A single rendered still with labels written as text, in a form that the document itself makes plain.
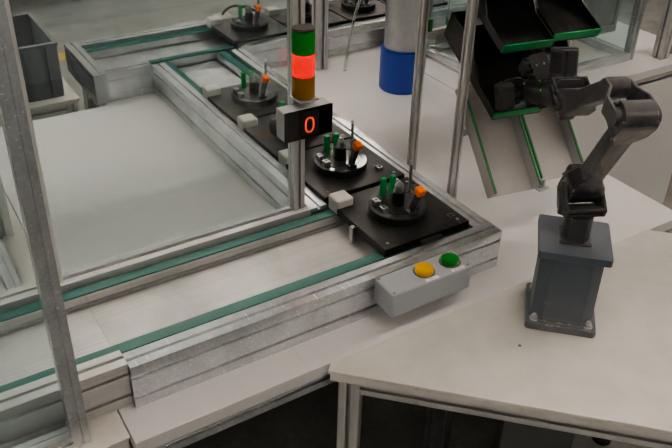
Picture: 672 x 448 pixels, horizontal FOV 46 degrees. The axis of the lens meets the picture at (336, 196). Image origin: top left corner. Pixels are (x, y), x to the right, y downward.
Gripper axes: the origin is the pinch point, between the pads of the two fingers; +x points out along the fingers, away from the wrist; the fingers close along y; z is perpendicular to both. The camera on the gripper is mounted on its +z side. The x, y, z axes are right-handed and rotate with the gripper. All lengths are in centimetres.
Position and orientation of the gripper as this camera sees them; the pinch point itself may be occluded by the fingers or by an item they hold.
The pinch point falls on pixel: (516, 86)
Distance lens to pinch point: 187.1
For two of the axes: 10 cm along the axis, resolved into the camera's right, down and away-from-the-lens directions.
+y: -8.9, 2.5, -3.7
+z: -1.2, -9.3, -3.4
